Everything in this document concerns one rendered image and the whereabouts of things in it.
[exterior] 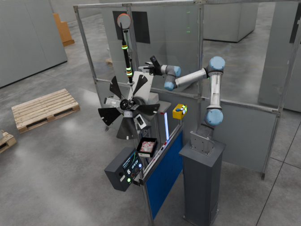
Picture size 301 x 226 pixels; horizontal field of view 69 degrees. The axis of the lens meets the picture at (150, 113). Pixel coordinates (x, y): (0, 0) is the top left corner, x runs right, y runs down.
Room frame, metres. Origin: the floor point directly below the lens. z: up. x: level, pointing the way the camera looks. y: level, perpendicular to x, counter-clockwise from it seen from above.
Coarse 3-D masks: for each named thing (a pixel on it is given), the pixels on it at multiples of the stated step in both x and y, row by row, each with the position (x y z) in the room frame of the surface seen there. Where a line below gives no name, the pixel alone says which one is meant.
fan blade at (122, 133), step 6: (126, 120) 1.86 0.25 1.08; (132, 120) 1.88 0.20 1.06; (120, 126) 1.82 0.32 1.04; (126, 126) 1.82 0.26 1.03; (132, 126) 1.83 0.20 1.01; (120, 132) 1.78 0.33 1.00; (126, 132) 1.78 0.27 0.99; (132, 132) 1.79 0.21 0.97; (120, 138) 1.75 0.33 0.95; (126, 138) 1.74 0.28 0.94; (132, 138) 1.74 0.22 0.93
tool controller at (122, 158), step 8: (120, 152) 1.23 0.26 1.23; (128, 152) 1.20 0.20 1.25; (136, 152) 1.22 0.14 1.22; (120, 160) 1.13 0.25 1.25; (128, 160) 1.14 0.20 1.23; (136, 160) 1.18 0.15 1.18; (112, 168) 1.07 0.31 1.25; (120, 168) 1.07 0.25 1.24; (112, 176) 1.04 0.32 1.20; (120, 176) 1.04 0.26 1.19; (136, 176) 1.12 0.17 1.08; (112, 184) 1.05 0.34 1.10; (120, 184) 1.01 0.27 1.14; (128, 184) 1.04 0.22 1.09
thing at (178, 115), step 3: (177, 105) 2.02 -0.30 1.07; (180, 105) 2.01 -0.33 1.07; (183, 105) 2.01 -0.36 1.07; (186, 105) 2.00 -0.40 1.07; (177, 108) 1.97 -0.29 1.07; (180, 108) 1.96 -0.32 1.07; (183, 108) 1.95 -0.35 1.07; (174, 111) 1.92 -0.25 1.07; (177, 111) 1.91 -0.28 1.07; (180, 111) 1.90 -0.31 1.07; (186, 111) 1.99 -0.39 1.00; (174, 114) 1.92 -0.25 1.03; (177, 114) 1.90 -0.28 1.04; (180, 114) 1.88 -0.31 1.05; (183, 114) 1.92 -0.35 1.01; (174, 117) 1.92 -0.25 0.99; (177, 117) 1.90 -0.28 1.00; (180, 117) 1.88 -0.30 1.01
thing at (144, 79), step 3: (141, 75) 2.13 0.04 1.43; (138, 78) 2.16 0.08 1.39; (141, 78) 2.09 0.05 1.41; (144, 78) 2.03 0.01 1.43; (138, 81) 2.11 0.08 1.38; (141, 81) 2.05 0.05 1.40; (144, 81) 2.00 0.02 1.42; (147, 81) 1.97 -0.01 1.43; (138, 84) 2.04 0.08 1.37; (141, 84) 2.00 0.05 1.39; (138, 87) 2.00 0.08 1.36; (135, 90) 2.02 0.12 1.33; (135, 93) 1.97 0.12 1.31
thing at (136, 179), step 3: (156, 150) 2.42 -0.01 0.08; (156, 153) 2.37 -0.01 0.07; (147, 159) 2.29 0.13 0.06; (147, 165) 2.16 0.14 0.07; (138, 174) 2.01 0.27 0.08; (138, 177) 1.96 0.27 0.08; (135, 180) 1.92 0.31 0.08; (138, 180) 1.92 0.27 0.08; (135, 183) 1.92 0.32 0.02; (138, 183) 1.88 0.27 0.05
